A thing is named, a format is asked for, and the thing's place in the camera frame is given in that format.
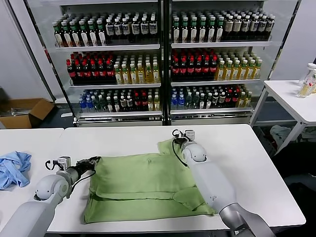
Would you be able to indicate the small white floor tag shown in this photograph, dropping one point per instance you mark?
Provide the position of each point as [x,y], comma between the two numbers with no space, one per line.
[66,115]

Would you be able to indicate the white side table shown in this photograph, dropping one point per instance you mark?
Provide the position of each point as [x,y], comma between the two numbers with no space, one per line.
[291,98]

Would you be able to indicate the green tinted water bottle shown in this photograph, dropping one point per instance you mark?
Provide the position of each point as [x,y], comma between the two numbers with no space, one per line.
[194,101]
[187,101]
[102,103]
[95,103]

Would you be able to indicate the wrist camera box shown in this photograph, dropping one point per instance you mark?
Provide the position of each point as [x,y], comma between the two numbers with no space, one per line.
[190,135]
[64,163]

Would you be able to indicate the navy label dark bottle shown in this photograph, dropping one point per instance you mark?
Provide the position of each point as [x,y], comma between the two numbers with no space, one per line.
[263,26]
[110,29]
[246,26]
[118,29]
[126,29]
[271,26]
[144,28]
[254,26]
[135,28]
[153,28]

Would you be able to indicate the beige label dark bottle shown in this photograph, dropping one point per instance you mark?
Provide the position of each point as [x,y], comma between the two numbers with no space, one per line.
[229,27]
[237,27]

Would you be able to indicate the metal rods bundle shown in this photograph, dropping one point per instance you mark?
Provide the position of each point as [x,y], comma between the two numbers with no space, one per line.
[14,111]

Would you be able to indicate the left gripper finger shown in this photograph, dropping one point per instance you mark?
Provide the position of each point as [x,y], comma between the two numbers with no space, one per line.
[95,159]
[91,169]

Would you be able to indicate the light green polo shirt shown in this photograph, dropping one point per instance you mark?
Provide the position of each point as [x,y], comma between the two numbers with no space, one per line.
[143,177]

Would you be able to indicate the red label cola bottle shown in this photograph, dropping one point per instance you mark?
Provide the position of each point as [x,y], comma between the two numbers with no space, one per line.
[86,72]
[136,102]
[109,71]
[183,69]
[198,68]
[213,68]
[71,72]
[101,72]
[143,102]
[235,98]
[93,72]
[228,98]
[79,72]
[206,68]
[190,68]
[175,69]

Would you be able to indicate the open cardboard box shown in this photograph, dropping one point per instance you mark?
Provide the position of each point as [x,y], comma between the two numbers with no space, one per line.
[22,121]

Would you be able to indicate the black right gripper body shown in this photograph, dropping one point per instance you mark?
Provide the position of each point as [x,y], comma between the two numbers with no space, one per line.
[180,142]

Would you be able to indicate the grey white clothes pile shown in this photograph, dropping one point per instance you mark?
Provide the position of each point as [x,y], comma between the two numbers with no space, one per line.
[280,134]

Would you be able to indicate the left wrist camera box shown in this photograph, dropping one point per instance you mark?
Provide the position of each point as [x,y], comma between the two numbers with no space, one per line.
[64,163]

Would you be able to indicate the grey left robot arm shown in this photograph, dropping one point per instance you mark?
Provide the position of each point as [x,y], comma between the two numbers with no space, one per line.
[32,212]

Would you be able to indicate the blue label water bottle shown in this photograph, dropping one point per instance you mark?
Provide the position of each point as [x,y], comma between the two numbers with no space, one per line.
[82,103]
[174,101]
[89,103]
[181,101]

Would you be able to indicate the white label dark bottle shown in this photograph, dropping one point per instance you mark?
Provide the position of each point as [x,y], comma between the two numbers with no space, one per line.
[201,101]
[130,103]
[208,100]
[215,100]
[116,103]
[221,100]
[109,103]
[123,103]

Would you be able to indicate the yellow tea bottle green cap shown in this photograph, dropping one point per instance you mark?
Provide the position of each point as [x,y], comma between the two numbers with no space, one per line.
[141,74]
[126,75]
[235,71]
[133,74]
[243,70]
[148,74]
[227,71]
[220,71]
[250,70]
[257,70]
[156,74]
[118,75]

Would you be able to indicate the clear jar white lid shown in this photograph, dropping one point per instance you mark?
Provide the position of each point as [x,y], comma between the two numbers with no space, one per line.
[311,70]

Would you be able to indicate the crumpled light blue garment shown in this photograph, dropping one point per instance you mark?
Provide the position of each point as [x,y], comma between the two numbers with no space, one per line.
[13,170]

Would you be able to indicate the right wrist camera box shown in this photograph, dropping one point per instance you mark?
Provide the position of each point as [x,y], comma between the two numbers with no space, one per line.
[190,135]

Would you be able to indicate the glass beverage display cabinet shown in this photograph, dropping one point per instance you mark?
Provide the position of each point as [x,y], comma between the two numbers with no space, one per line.
[165,61]

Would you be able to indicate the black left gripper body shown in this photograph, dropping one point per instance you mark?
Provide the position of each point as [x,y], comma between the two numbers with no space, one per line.
[82,168]

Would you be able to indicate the pale yellow drink bottle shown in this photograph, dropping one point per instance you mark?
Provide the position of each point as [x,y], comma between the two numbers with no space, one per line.
[242,100]
[248,99]
[157,103]
[150,103]

